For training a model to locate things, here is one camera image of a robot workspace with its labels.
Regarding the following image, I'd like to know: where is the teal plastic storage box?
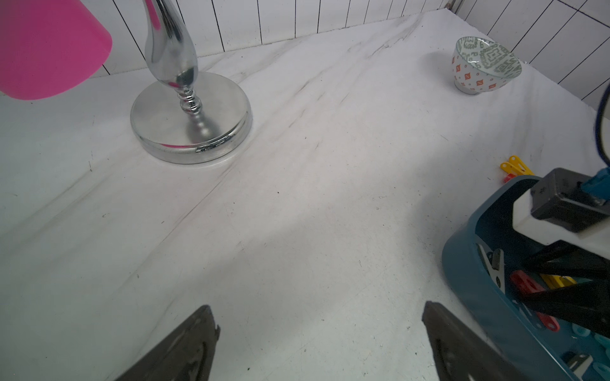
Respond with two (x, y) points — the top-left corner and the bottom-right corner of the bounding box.
(442, 175), (610, 381)

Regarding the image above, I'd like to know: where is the red clothespin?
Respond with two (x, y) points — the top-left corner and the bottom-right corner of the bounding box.
(503, 174), (516, 184)
(509, 270), (561, 333)

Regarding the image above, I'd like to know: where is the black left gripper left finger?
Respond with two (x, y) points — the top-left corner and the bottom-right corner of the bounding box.
(117, 305), (221, 381)

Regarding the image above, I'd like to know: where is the chrome glass holder stand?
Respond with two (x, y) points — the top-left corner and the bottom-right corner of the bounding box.
(130, 1), (253, 164)

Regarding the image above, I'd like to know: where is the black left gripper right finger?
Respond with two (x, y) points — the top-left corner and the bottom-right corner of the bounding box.
(422, 301), (527, 380)

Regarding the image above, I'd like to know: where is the teal clothespin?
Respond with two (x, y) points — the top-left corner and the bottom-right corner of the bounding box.
(572, 324), (609, 380)

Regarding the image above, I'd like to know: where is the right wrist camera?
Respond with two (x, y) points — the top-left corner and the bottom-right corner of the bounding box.
(512, 168), (609, 259)

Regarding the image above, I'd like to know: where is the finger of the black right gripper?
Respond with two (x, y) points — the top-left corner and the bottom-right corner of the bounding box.
(523, 241), (609, 280)
(519, 281), (609, 338)

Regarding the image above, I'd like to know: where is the grey clothespin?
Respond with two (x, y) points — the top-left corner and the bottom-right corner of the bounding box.
(567, 353), (593, 380)
(477, 241), (505, 294)

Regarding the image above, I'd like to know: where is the pink plastic wine glass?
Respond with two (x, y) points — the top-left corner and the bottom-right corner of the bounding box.
(1, 1), (113, 100)

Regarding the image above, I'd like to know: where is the yellow clothespin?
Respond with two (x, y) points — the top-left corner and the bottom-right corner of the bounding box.
(539, 274), (577, 290)
(500, 156), (534, 176)

